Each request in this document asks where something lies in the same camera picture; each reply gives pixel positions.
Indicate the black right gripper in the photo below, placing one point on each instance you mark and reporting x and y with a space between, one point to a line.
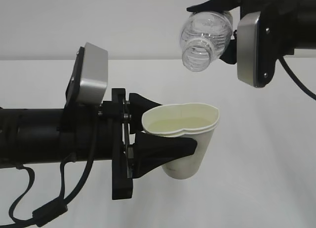
230 54

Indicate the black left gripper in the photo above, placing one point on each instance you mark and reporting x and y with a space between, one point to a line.
90 133

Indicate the clear green-label water bottle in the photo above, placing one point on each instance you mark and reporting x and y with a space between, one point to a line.
204 37

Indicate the white paper cup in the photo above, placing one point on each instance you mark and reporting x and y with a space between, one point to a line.
189 121

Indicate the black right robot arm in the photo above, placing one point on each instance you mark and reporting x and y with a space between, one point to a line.
283 25

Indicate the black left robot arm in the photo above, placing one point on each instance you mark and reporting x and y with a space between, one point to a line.
29 136

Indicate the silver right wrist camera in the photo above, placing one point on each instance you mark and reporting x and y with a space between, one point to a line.
248 50

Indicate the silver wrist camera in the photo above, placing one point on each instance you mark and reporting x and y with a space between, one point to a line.
89 79
248 50

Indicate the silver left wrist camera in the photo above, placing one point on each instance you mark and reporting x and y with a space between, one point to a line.
89 79

